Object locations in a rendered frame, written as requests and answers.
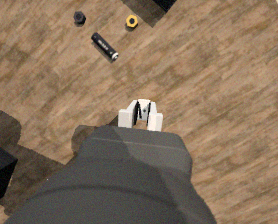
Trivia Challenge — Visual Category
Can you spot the dark grey hex nut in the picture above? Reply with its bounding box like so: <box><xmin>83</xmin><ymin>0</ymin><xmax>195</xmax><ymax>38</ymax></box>
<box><xmin>73</xmin><ymin>11</ymin><xmax>86</xmax><ymax>24</ymax></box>

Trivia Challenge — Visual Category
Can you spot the black aa battery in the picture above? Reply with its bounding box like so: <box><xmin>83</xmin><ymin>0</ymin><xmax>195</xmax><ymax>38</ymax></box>
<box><xmin>91</xmin><ymin>32</ymin><xmax>119</xmax><ymax>61</ymax></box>

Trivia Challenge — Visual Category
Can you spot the yellow hex nut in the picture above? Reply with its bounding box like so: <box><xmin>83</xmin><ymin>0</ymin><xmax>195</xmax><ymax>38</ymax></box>
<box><xmin>126</xmin><ymin>15</ymin><xmax>138</xmax><ymax>29</ymax></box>

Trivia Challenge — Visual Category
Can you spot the grey three-compartment bin rack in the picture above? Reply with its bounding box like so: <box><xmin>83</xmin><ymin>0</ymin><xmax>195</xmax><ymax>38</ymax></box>
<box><xmin>153</xmin><ymin>0</ymin><xmax>176</xmax><ymax>13</ymax></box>

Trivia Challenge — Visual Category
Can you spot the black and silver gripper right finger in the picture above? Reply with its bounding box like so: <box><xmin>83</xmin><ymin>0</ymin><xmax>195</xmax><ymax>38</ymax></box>
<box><xmin>146</xmin><ymin>102</ymin><xmax>163</xmax><ymax>131</ymax></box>

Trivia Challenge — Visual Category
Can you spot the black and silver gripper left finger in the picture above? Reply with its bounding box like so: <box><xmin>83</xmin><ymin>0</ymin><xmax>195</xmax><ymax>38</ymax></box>
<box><xmin>118</xmin><ymin>100</ymin><xmax>139</xmax><ymax>128</ymax></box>

